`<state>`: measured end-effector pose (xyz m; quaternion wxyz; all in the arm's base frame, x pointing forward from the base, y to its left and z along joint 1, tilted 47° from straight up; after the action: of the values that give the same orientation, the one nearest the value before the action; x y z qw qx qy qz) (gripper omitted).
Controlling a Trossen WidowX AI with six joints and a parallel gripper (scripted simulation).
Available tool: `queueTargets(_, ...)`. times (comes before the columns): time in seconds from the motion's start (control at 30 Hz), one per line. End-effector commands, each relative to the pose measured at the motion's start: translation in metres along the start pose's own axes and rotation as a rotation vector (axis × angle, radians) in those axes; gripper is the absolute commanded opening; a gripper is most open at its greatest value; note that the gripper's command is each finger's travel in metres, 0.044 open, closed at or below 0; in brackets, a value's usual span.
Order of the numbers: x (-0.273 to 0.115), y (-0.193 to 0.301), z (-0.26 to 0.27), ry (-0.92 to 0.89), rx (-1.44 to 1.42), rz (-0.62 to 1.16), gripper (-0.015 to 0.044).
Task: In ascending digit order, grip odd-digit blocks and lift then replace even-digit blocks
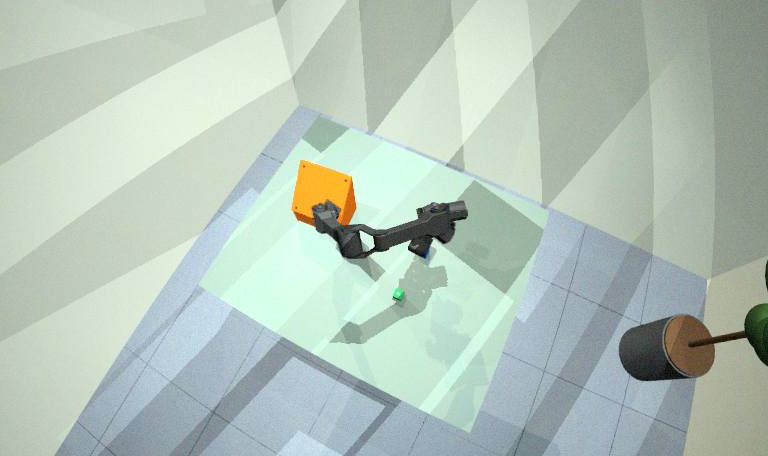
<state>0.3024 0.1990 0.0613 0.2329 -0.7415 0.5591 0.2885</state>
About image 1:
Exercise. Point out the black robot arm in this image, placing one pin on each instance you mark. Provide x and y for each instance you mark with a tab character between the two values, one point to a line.
433	220

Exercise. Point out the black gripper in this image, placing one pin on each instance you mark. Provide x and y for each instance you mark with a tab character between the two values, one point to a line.
420	246

